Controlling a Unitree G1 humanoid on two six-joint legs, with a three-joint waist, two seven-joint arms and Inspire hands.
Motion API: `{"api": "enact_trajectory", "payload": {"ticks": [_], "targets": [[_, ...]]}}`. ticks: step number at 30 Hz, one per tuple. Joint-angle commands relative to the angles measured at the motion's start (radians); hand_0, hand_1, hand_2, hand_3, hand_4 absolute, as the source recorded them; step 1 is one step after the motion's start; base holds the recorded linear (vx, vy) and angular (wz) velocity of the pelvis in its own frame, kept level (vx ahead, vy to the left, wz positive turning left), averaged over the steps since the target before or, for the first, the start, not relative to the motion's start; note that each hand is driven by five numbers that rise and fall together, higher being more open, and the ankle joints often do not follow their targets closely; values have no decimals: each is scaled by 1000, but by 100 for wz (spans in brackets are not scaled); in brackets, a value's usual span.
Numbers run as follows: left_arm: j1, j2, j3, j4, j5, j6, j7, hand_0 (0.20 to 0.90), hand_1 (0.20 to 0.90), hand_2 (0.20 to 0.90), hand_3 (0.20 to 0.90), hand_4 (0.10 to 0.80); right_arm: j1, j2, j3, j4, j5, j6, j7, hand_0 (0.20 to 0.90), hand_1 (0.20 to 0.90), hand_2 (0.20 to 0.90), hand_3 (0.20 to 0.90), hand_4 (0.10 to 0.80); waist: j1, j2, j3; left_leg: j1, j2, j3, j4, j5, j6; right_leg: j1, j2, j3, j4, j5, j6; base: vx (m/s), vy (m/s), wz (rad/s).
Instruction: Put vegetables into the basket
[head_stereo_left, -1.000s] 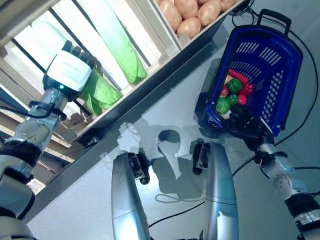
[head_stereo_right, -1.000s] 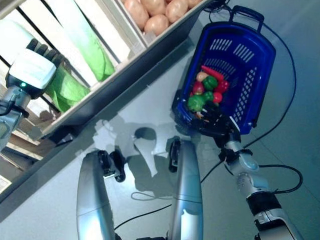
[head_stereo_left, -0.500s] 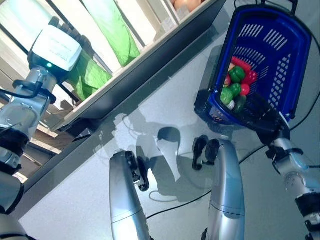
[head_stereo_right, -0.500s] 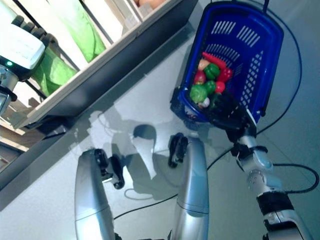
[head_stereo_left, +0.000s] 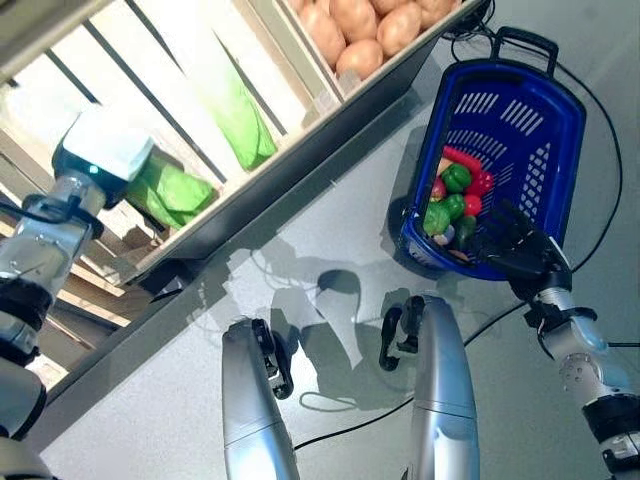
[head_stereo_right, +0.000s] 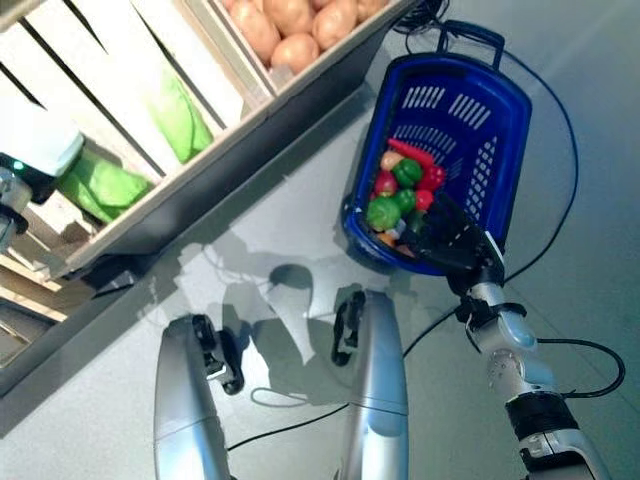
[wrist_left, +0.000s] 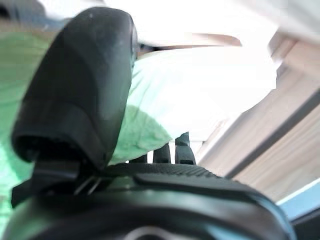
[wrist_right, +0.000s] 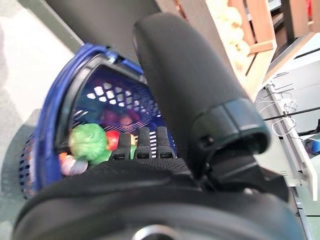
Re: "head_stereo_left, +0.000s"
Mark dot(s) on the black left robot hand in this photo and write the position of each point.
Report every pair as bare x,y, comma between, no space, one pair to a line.
100,150

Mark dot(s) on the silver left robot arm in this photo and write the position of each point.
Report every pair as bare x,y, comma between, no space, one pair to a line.
35,250

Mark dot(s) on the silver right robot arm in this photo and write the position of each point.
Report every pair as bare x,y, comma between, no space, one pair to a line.
580,370

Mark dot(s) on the blue plastic shopping basket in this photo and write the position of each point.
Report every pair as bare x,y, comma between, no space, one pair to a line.
550,150

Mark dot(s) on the slatted wooden crate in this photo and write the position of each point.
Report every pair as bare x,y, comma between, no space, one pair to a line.
120,92

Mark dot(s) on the wooden vegetable display stand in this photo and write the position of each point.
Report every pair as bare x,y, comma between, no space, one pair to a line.
305,165
95,295

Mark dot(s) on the wooden potato crate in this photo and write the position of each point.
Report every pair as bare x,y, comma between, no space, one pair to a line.
327,82

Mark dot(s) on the brown potato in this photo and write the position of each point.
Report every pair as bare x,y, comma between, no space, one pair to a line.
355,17
435,11
322,32
399,29
359,59
386,6

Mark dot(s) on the silver left robot leg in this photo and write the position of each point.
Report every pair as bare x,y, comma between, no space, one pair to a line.
250,400

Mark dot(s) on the silver robot leg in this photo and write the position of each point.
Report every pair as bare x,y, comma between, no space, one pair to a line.
250,400
442,375

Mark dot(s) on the red round radish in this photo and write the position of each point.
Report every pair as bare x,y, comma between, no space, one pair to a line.
438,190

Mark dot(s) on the green lettuce head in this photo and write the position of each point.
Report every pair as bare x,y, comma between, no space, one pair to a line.
436,219

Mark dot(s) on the small yellow vegetable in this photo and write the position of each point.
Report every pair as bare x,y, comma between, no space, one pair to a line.
444,166

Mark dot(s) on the white garlic bulb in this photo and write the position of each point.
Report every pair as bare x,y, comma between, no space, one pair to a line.
445,235

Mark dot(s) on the long red chili pepper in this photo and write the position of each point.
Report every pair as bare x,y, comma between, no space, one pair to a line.
462,157

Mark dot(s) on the dark green bell pepper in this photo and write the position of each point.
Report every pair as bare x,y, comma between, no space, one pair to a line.
466,232

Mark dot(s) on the red tomato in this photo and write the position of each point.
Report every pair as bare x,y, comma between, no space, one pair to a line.
472,205

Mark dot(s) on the red bell pepper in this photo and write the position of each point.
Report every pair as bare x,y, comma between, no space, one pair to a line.
482,184

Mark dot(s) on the silver right robot leg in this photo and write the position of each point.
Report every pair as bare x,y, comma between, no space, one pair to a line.
442,375

